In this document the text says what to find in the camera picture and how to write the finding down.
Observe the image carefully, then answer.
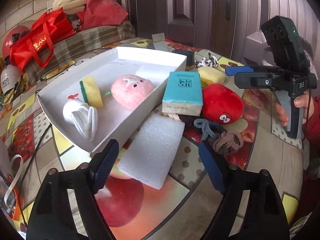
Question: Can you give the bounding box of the yellow round sponge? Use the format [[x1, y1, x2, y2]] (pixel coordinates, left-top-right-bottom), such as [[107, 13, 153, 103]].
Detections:
[[197, 66, 226, 85]]

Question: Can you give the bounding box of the red apple plush toy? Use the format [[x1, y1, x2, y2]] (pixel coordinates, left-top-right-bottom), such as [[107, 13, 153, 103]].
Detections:
[[202, 83, 244, 125]]

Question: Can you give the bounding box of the white foam block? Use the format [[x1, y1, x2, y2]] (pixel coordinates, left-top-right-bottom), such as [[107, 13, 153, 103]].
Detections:
[[118, 114, 184, 190]]

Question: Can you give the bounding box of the white towel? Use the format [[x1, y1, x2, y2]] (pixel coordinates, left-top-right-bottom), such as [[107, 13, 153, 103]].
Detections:
[[62, 99, 98, 141]]

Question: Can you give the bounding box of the teal tissue pack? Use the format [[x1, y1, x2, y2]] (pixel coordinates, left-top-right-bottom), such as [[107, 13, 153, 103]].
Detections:
[[162, 71, 203, 116]]

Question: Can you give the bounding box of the yellow green scrub sponge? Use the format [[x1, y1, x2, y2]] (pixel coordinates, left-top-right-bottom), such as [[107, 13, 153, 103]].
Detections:
[[80, 76, 104, 108]]

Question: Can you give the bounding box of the pink fluffy plush toy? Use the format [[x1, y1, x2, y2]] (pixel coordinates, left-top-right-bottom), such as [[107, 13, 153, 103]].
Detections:
[[111, 74, 155, 111]]

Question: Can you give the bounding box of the person right hand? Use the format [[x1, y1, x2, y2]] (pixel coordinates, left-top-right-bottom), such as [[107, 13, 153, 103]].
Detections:
[[274, 92, 315, 127]]

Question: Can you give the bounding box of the black cube box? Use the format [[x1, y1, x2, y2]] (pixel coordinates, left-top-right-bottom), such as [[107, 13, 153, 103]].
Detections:
[[172, 49, 195, 70]]

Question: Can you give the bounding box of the fruit pattern tablecloth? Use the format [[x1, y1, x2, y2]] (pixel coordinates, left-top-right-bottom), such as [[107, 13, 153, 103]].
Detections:
[[0, 37, 304, 240]]

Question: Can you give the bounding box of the white shallow cardboard box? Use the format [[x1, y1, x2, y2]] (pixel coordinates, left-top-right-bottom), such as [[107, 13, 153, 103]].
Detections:
[[37, 47, 187, 153]]

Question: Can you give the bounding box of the brown wooden door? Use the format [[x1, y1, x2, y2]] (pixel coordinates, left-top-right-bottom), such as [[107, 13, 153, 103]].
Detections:
[[116, 0, 236, 57]]

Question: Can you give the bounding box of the grey folded card stand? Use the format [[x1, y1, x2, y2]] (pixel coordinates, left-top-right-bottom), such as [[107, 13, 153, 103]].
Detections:
[[152, 33, 168, 52]]

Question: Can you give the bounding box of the plaid covered bench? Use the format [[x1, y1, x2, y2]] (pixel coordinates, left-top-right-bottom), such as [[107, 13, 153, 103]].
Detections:
[[25, 21, 136, 85]]

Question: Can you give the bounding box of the dull red fabric bag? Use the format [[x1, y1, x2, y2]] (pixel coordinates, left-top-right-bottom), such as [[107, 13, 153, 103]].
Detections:
[[77, 0, 129, 31]]

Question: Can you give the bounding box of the red glossy tote bag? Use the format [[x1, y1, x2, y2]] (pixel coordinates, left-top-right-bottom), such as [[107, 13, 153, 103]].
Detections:
[[9, 8, 75, 71]]

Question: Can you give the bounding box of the red helmet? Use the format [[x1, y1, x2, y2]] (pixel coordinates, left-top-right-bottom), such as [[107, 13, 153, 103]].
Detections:
[[2, 25, 30, 59]]

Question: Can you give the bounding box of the grey braided rope toy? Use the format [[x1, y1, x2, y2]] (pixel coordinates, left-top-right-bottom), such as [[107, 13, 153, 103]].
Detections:
[[194, 119, 244, 157]]

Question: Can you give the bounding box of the black camera module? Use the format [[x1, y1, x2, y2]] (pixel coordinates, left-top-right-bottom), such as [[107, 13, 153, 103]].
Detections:
[[261, 16, 310, 75]]

